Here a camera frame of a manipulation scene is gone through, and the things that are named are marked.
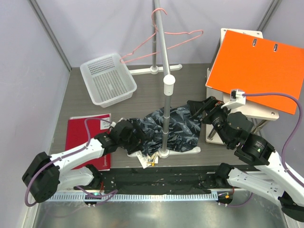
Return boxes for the white slotted cable duct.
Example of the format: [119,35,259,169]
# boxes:
[47,192,218,204]

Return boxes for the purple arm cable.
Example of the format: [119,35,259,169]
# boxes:
[24,117,117,208]
[243,92,304,188]

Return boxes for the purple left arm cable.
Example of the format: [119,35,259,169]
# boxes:
[24,117,117,208]

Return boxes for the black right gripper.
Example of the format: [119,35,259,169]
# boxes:
[186,95,233,146]

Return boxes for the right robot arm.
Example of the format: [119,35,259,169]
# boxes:
[187,92,304,222]

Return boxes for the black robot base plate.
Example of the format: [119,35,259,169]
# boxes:
[83,166,232,195]

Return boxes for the white paper price tag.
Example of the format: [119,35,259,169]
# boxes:
[135,151,159,169]

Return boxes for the red notebook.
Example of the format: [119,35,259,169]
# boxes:
[65,114,111,171]

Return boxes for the orange binder folder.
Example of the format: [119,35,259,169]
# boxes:
[206,30,304,99]

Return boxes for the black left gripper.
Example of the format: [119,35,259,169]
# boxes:
[118,122,151,154]

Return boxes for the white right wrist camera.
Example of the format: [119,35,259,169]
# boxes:
[221,89,246,110]

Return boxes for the grey clothes rack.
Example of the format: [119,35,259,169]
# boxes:
[130,0,203,158]

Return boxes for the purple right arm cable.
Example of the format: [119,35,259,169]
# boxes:
[243,92,304,188]

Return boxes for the dark shark-print shorts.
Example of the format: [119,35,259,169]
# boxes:
[125,104,202,155]

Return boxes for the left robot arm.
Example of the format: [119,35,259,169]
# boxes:
[22,119,149,207]

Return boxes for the pink wire hanger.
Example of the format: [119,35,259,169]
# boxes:
[120,8,204,64]

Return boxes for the white perforated plastic basket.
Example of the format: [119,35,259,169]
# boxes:
[80,53,137,108]

